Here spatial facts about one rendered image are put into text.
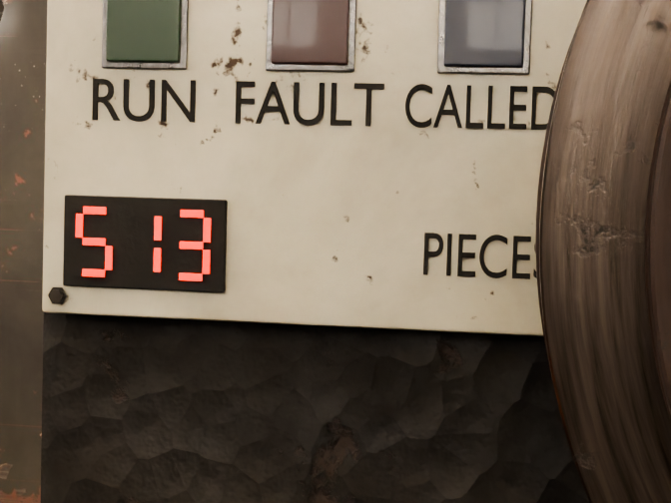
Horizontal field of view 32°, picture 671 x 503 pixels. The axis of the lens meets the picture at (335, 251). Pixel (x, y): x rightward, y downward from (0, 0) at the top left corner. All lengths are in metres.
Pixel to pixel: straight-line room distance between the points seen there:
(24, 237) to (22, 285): 0.13
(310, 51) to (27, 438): 2.78
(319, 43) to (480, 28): 0.07
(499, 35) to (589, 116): 0.14
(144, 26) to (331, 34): 0.09
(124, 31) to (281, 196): 0.11
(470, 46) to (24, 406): 2.80
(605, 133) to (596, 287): 0.05
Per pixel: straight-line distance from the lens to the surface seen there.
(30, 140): 3.21
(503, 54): 0.54
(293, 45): 0.55
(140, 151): 0.57
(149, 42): 0.57
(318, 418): 0.58
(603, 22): 0.41
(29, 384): 3.25
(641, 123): 0.41
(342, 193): 0.54
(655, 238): 0.39
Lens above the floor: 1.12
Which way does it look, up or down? 3 degrees down
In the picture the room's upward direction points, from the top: 2 degrees clockwise
